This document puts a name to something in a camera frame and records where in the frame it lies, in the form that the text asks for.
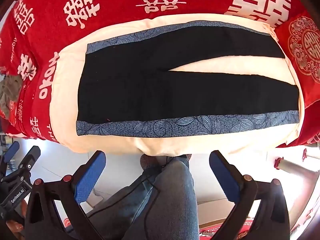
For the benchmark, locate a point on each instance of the red cushion with gold medallion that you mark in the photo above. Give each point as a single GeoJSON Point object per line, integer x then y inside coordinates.
{"type": "Point", "coordinates": [310, 92]}

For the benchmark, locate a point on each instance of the red printed blanket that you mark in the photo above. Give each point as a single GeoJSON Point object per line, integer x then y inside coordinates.
{"type": "Point", "coordinates": [112, 0]}

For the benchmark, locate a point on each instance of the red floor mat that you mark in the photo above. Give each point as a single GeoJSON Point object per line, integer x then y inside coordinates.
{"type": "Point", "coordinates": [212, 233]}

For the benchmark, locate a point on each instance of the cream quilt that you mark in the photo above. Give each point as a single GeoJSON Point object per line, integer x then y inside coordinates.
{"type": "Point", "coordinates": [187, 143]}

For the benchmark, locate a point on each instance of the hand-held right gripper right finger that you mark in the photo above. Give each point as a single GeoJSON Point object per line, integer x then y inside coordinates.
{"type": "Point", "coordinates": [225, 177]}

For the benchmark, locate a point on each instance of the brown shoe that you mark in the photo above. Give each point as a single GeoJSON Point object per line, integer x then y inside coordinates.
{"type": "Point", "coordinates": [150, 162]}

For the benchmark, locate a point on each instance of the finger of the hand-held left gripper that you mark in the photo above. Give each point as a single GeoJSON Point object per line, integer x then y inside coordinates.
{"type": "Point", "coordinates": [30, 158]}
{"type": "Point", "coordinates": [11, 152]}

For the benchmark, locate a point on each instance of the person's leg in jeans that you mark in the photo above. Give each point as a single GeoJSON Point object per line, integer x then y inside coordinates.
{"type": "Point", "coordinates": [175, 195]}

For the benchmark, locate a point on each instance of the grey-brown crumpled cloth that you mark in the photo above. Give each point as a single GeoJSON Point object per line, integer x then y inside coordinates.
{"type": "Point", "coordinates": [10, 90]}

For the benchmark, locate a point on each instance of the white roll with red end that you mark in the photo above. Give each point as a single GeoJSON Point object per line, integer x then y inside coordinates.
{"type": "Point", "coordinates": [297, 166]}

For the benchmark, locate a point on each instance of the black pants with blue trim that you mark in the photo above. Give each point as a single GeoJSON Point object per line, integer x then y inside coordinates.
{"type": "Point", "coordinates": [150, 92]}

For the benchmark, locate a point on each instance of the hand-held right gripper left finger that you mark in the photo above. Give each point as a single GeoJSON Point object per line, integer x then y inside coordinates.
{"type": "Point", "coordinates": [87, 180]}

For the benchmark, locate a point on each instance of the person's left hand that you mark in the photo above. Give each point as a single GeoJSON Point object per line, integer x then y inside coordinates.
{"type": "Point", "coordinates": [15, 226]}

